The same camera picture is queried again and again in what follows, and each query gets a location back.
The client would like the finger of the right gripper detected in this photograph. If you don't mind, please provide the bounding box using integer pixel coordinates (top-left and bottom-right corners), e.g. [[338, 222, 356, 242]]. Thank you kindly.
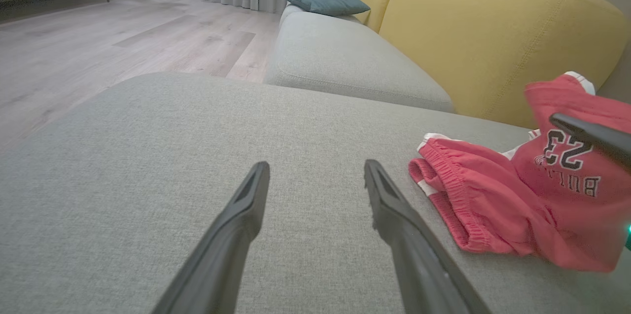
[[549, 112, 631, 170]]

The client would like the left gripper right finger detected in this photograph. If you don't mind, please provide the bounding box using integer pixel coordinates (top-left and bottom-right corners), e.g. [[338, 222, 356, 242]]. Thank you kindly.
[[363, 158, 493, 314]]

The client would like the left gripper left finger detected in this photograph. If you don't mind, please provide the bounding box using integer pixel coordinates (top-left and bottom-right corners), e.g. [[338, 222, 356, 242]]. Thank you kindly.
[[150, 161, 271, 314]]

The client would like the red basketball jersey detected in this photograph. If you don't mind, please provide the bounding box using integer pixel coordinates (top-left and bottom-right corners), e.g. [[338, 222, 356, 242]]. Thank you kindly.
[[408, 71, 631, 273]]

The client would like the large grey fabric sofa seat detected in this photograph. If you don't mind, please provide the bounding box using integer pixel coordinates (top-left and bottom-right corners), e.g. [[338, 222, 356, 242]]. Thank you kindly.
[[0, 71, 631, 314]]

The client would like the large yellow sofa backrest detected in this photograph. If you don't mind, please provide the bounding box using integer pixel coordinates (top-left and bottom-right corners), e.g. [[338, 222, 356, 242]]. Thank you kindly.
[[379, 0, 631, 130]]

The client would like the grey sofa seat cushion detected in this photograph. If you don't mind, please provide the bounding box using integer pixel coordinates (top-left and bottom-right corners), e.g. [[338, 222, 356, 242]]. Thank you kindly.
[[264, 4, 455, 113]]

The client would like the teal throw pillow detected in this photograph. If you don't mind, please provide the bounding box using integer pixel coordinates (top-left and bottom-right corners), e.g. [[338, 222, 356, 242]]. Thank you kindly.
[[279, 0, 372, 17]]

